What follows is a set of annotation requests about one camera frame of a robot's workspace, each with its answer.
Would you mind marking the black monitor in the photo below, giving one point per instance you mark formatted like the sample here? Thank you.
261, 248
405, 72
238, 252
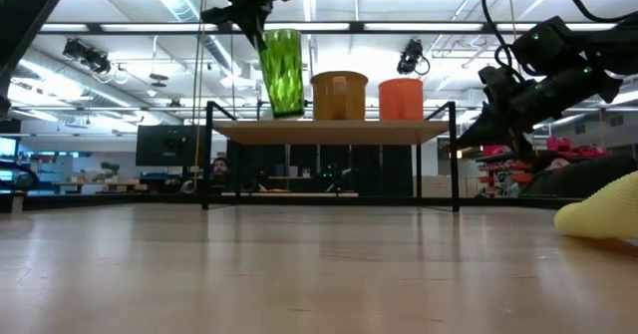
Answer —
159, 144

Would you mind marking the black background robot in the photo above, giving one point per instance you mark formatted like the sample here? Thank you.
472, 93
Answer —
334, 174

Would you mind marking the black hanging camera rig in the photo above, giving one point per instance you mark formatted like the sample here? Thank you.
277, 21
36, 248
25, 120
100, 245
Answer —
87, 55
411, 55

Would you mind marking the wooden shelf with black legs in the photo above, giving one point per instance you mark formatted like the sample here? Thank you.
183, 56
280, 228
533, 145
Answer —
329, 132

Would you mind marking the orange plastic cup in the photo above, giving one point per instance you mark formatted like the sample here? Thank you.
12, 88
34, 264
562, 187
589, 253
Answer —
401, 100

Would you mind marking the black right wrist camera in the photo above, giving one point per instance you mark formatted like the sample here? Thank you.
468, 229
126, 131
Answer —
543, 45

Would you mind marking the yellow mug with dark rim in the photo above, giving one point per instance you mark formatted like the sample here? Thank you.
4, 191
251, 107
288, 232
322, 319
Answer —
339, 97

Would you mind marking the green faceted plastic tumbler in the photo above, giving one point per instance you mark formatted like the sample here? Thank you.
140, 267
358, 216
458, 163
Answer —
284, 80

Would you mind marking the yellow cloth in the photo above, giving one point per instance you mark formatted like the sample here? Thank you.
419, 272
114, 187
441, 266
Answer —
603, 209

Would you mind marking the green potted plant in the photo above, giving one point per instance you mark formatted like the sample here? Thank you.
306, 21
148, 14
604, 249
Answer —
109, 170

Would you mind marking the rack with red parts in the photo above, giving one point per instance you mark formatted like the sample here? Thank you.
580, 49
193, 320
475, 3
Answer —
498, 150

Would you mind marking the person in black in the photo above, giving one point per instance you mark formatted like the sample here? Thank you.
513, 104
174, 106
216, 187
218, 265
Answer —
588, 179

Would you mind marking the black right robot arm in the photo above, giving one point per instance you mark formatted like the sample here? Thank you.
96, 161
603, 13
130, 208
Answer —
623, 45

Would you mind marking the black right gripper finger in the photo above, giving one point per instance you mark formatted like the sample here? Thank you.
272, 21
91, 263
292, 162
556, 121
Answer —
486, 142
486, 127

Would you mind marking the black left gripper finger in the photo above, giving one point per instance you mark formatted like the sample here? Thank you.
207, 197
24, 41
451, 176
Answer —
254, 32

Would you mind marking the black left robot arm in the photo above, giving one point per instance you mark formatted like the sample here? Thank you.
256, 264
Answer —
30, 15

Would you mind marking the dark partition panel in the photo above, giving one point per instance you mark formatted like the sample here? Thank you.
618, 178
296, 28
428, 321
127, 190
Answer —
379, 169

